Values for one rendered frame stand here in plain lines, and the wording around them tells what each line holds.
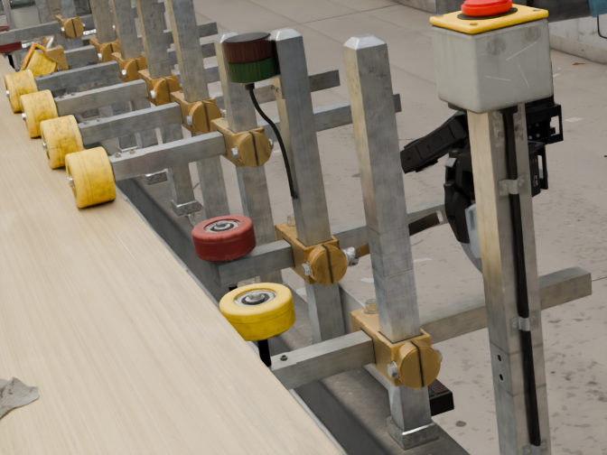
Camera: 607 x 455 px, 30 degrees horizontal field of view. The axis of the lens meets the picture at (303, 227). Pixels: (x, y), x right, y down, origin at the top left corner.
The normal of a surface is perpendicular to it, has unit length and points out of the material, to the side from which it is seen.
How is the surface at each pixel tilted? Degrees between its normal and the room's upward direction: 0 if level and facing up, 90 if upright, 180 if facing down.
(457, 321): 90
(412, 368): 90
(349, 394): 0
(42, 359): 0
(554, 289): 90
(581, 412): 0
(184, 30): 90
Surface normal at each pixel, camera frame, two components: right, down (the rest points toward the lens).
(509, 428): -0.92, 0.25
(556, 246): -0.15, -0.93
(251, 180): 0.36, 0.27
